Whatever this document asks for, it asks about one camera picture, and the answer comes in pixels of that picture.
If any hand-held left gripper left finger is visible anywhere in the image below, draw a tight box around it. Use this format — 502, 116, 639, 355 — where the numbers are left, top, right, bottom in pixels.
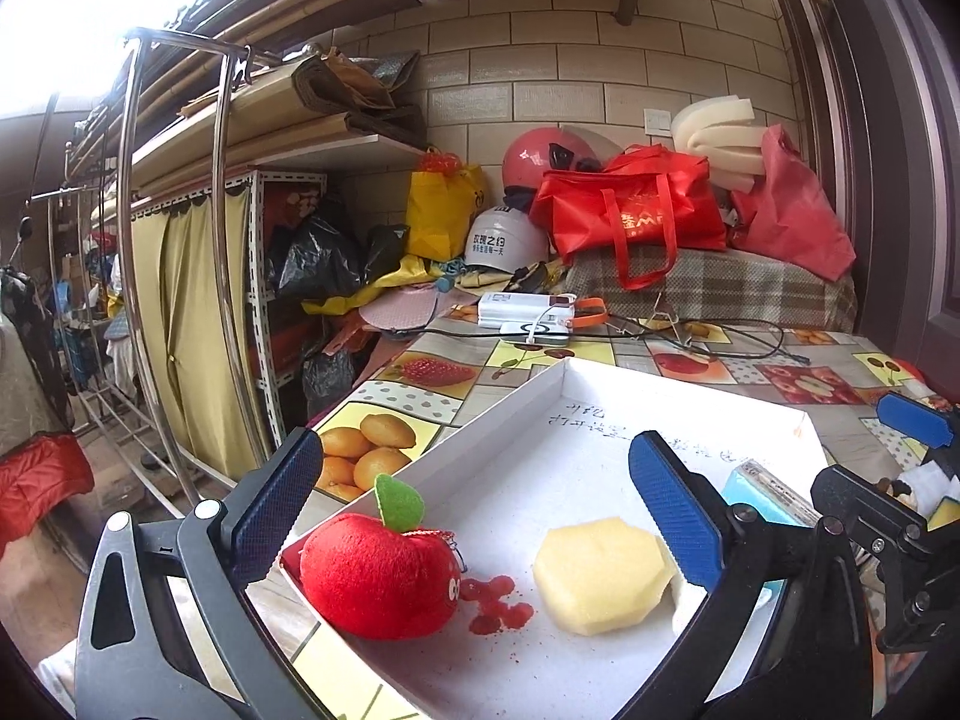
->
73, 427, 325, 720

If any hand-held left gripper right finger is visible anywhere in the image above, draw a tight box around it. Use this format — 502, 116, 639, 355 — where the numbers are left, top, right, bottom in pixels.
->
628, 431, 875, 720

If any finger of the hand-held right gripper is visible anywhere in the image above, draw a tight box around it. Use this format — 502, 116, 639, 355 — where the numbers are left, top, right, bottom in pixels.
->
876, 390, 960, 477
810, 465, 960, 653

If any blue tissue pack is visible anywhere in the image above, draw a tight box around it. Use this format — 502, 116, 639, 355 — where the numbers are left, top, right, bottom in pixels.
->
721, 459, 822, 530

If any yellow sponge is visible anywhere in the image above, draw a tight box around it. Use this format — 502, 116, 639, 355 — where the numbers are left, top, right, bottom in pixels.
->
532, 516, 680, 637

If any white cardboard box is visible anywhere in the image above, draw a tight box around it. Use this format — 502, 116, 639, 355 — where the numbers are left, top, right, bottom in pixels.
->
279, 356, 830, 720

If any red plush apple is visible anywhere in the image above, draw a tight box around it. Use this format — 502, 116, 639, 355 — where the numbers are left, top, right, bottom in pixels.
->
298, 474, 464, 642

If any black plastic bag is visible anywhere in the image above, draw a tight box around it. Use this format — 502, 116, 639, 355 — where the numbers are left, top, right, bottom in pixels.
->
268, 211, 368, 301
364, 223, 412, 286
300, 349, 357, 410

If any red gel sticker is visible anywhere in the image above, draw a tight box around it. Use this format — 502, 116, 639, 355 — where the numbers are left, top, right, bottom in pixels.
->
459, 576, 535, 635

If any yellow curtain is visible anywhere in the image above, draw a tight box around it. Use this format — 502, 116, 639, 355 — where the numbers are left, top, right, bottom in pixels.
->
131, 191, 260, 477

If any white phone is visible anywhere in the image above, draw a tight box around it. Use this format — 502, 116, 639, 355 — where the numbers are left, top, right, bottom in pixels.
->
499, 319, 575, 350

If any plaid cloth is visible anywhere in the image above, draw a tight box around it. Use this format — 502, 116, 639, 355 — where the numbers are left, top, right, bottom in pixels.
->
562, 244, 857, 335

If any white metal shelf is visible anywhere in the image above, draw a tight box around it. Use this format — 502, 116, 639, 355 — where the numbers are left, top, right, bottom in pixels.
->
127, 169, 331, 481

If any pink sun hat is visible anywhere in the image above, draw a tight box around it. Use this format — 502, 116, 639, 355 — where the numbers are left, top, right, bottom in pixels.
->
358, 289, 443, 331

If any red jacket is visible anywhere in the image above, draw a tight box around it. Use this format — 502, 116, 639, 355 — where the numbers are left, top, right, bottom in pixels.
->
0, 431, 95, 548

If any red plastic bag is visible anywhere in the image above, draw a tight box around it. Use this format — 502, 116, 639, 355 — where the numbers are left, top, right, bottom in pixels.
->
729, 124, 857, 282

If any white power bank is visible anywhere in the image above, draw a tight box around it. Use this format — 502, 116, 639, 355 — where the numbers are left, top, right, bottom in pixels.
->
477, 291, 578, 331

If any brown door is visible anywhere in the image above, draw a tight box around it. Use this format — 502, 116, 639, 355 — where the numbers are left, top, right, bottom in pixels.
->
757, 0, 960, 406

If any steel clothes rack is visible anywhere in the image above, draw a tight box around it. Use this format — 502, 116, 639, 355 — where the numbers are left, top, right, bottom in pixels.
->
30, 30, 301, 518

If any red tote bag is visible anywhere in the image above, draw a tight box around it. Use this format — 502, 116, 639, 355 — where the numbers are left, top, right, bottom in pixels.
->
529, 144, 728, 292

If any white helmet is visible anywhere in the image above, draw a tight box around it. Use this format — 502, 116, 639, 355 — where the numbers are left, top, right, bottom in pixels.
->
463, 206, 552, 275

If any yellow shopping bag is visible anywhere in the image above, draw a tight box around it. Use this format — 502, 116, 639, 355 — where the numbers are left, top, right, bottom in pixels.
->
405, 154, 488, 263

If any white foam roll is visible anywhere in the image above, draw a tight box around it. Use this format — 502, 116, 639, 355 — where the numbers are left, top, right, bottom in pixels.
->
670, 94, 773, 192

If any pink helmet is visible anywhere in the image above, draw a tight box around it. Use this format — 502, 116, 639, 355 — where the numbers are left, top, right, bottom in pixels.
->
501, 127, 601, 200

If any brown cardboard pile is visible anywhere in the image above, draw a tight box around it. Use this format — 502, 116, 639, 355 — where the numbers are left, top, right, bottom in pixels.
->
292, 45, 428, 151

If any black cable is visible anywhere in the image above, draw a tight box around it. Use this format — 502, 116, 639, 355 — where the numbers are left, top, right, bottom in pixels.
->
600, 315, 807, 365

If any metal wire stand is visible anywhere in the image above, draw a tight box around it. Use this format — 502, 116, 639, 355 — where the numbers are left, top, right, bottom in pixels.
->
607, 292, 695, 342

